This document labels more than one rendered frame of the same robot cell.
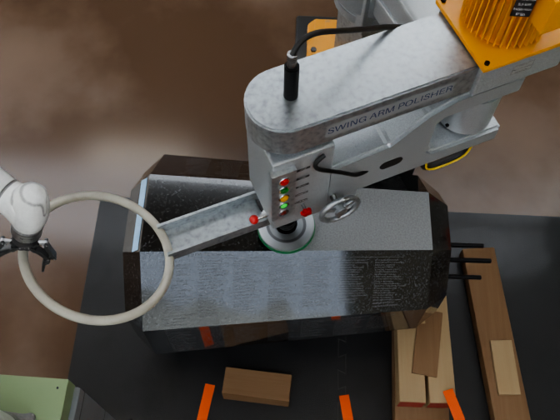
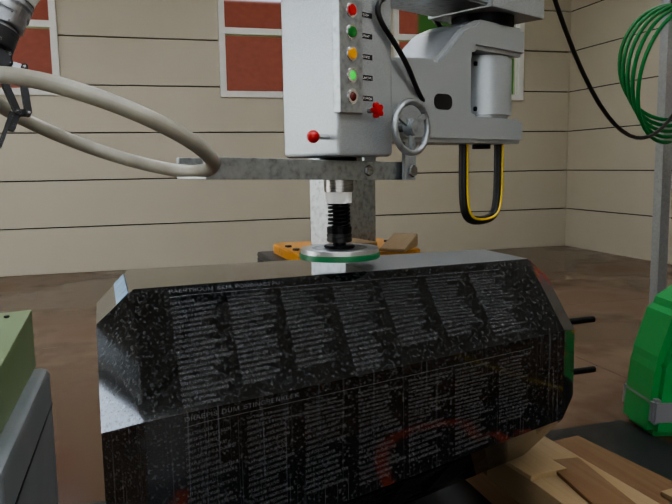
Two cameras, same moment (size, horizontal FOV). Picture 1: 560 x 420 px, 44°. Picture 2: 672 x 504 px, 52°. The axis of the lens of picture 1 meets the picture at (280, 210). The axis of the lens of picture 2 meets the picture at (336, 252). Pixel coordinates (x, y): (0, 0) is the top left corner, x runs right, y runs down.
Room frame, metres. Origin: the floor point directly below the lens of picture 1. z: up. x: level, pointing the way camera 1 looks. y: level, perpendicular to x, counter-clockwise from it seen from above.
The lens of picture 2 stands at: (-0.60, 0.61, 1.11)
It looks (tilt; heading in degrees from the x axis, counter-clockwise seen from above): 7 degrees down; 340
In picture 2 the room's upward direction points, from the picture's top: 1 degrees counter-clockwise
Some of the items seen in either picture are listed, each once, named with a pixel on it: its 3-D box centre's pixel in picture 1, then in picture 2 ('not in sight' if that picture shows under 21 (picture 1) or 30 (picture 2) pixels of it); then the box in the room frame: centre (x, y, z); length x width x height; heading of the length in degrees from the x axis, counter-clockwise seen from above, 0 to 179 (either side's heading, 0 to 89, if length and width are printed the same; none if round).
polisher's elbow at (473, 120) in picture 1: (469, 96); (481, 89); (1.41, -0.63, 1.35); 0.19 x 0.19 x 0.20
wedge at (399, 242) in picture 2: not in sight; (398, 242); (1.81, -0.52, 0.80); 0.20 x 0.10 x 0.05; 139
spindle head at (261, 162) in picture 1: (311, 157); (358, 84); (1.17, -0.10, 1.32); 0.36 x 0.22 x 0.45; 114
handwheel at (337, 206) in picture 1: (335, 200); (401, 127); (1.08, -0.18, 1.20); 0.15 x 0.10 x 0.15; 114
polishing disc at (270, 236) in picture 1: (286, 225); (339, 249); (1.14, -0.02, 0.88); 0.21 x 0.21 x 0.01
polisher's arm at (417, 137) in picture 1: (398, 132); (434, 96); (1.29, -0.39, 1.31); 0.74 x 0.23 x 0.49; 114
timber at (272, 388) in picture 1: (257, 387); not in sight; (0.71, 0.09, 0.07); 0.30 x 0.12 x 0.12; 84
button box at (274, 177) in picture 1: (282, 193); (347, 54); (1.01, -0.01, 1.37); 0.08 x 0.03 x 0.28; 114
